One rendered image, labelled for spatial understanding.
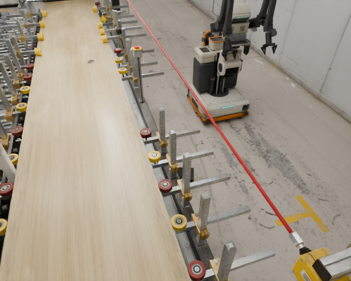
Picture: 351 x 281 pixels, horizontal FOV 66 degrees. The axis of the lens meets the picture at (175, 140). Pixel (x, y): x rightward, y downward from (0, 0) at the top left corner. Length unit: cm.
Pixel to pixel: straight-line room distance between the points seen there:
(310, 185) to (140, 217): 201
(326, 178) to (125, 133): 213
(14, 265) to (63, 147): 77
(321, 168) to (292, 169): 31
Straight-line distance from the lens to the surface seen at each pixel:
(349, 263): 53
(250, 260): 146
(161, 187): 154
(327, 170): 327
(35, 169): 184
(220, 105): 334
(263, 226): 257
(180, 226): 140
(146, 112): 245
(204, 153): 185
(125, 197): 153
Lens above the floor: 210
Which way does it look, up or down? 41 degrees down
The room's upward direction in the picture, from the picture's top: straight up
